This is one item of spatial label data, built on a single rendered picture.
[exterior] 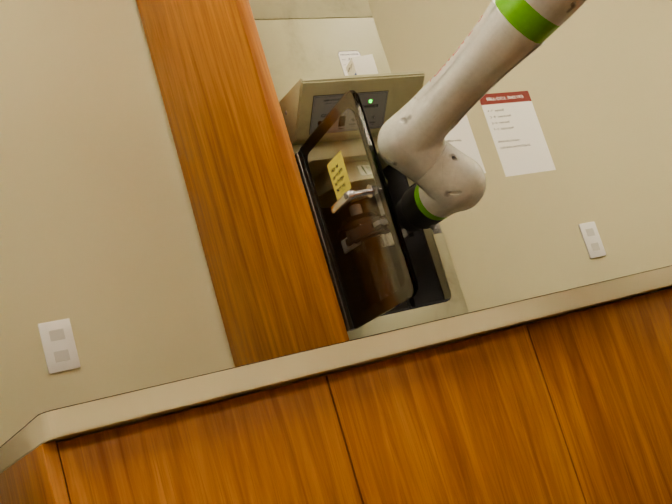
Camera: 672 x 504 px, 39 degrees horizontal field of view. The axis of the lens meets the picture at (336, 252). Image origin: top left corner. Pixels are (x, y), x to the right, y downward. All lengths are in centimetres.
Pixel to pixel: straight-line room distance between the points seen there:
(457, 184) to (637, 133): 166
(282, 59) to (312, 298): 56
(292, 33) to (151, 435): 105
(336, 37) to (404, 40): 73
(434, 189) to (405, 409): 43
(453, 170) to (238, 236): 56
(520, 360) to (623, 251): 137
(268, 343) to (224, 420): 60
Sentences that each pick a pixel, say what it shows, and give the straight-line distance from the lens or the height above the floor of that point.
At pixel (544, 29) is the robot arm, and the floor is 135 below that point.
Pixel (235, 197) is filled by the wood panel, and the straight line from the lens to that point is 210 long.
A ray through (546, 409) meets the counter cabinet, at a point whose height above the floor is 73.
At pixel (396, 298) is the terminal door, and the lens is 171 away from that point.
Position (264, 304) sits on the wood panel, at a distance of 205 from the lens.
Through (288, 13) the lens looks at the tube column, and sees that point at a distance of 218.
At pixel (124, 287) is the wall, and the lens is 224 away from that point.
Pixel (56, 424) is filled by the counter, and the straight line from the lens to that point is 139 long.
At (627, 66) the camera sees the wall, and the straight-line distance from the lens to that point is 350.
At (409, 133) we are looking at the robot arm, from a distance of 176.
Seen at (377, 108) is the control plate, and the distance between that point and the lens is 209.
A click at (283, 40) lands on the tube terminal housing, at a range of 214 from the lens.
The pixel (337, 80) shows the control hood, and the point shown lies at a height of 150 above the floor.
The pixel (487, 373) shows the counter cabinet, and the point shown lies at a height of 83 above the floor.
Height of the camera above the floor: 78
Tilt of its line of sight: 11 degrees up
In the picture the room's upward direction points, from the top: 17 degrees counter-clockwise
